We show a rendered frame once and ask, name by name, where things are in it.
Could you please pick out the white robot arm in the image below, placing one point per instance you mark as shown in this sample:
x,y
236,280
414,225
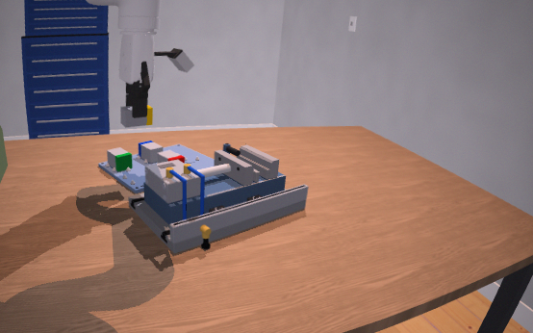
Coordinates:
x,y
136,16

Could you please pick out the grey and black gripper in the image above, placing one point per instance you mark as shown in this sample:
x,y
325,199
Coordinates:
x,y
137,59

